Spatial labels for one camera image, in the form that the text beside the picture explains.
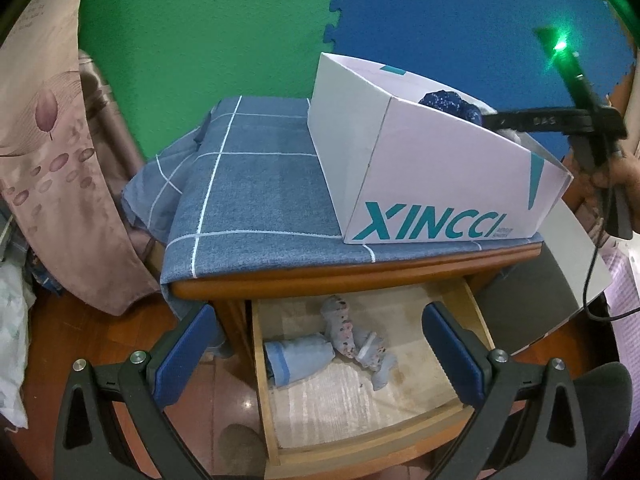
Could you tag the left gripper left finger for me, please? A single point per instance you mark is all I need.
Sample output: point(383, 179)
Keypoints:
point(89, 442)

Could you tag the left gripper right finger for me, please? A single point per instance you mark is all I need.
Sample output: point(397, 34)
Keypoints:
point(526, 421)

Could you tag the navy patterned underwear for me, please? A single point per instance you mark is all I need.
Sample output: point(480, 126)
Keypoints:
point(451, 103)

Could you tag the white bra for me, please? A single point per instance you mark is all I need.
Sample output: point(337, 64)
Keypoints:
point(519, 137)

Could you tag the light blue rolled underwear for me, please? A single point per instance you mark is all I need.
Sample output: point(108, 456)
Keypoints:
point(291, 360)

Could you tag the wooden drawer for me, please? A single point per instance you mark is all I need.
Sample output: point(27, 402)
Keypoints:
point(333, 425)

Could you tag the floral grey underwear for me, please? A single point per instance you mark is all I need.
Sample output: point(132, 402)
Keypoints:
point(365, 347)

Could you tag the person right hand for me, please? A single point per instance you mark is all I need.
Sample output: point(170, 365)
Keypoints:
point(622, 170)

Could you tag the wooden nightstand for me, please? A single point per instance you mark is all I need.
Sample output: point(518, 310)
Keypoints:
point(229, 293)

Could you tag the grey cabinet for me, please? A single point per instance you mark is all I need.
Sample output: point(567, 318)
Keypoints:
point(530, 300)

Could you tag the blue foam mat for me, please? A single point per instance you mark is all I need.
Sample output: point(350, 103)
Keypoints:
point(487, 48)

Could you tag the blue checked cloth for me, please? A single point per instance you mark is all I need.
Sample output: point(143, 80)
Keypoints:
point(244, 192)

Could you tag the pink floral curtain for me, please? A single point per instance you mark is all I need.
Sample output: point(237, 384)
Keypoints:
point(51, 177)

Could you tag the white XINCCI shoe box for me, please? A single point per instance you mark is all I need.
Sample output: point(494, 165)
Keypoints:
point(400, 172)

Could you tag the green foam mat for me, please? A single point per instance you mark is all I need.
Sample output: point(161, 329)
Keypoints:
point(170, 61)

